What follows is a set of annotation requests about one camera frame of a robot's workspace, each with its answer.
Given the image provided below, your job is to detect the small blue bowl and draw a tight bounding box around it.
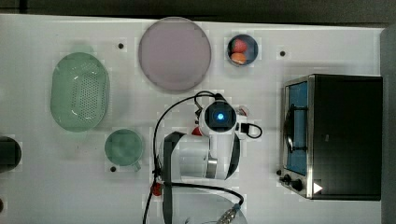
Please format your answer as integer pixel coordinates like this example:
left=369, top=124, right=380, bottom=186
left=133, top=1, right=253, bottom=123
left=227, top=35, right=259, bottom=66

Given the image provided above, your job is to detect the green perforated colander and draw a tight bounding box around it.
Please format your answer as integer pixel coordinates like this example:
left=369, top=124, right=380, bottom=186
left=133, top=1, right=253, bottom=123
left=49, top=45, right=110, bottom=133

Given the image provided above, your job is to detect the round grey plate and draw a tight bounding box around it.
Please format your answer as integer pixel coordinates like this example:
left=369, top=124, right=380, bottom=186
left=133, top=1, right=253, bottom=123
left=138, top=17, right=211, bottom=91

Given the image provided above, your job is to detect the red toy strawberry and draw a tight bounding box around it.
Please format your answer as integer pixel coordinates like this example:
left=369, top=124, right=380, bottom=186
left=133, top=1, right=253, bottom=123
left=150, top=182, right=163, bottom=197

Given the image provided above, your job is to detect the black silver toaster oven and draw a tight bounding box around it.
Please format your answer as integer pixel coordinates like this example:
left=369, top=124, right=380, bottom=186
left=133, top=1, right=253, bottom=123
left=276, top=74, right=383, bottom=201

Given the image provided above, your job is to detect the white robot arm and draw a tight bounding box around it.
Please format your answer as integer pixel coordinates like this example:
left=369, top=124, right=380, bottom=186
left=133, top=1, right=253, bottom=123
left=154, top=91, right=248, bottom=224

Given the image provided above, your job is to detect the orange toy fruit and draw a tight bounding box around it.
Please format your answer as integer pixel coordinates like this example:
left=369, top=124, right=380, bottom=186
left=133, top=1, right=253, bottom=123
left=231, top=52, right=247, bottom=65

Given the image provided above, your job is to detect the red toy fruit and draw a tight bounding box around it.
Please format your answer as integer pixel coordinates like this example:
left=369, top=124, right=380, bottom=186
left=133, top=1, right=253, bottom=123
left=231, top=38, right=248, bottom=53

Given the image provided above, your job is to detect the black round pot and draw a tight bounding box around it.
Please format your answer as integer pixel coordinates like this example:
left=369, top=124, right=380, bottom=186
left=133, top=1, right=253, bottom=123
left=0, top=136, right=21, bottom=173

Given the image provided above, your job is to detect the green mug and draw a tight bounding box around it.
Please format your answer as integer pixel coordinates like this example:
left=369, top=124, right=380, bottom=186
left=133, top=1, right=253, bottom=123
left=105, top=129, right=144, bottom=172

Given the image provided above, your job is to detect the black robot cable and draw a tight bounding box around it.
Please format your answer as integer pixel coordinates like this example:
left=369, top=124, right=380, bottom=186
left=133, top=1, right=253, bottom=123
left=142, top=90, right=263, bottom=224

